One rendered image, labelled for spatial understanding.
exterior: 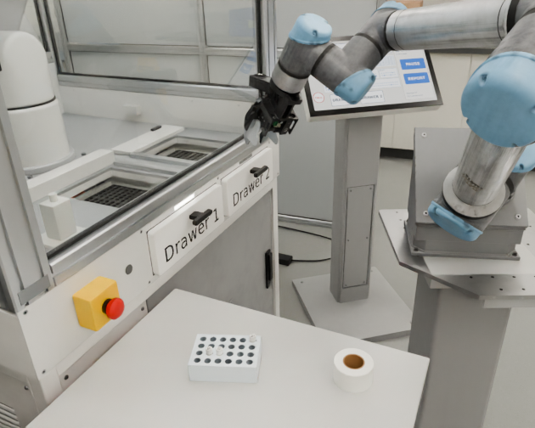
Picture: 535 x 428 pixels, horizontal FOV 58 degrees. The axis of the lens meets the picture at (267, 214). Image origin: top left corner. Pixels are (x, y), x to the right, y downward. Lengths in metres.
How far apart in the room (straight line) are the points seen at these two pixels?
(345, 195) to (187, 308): 1.09
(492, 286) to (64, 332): 0.92
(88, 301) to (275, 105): 0.56
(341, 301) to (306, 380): 1.40
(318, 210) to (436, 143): 1.73
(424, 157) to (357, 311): 1.11
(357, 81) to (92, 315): 0.66
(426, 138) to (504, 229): 0.30
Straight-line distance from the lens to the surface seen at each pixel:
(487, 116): 0.72
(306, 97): 1.77
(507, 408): 2.06
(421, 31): 0.96
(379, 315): 2.27
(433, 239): 1.29
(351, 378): 0.89
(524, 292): 1.25
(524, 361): 2.28
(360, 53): 1.01
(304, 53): 1.00
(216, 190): 1.26
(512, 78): 0.68
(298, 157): 2.90
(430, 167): 1.31
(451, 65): 3.95
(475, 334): 1.44
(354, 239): 2.15
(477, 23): 0.88
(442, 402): 1.59
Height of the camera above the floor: 1.42
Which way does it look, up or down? 26 degrees down
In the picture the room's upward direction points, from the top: 2 degrees counter-clockwise
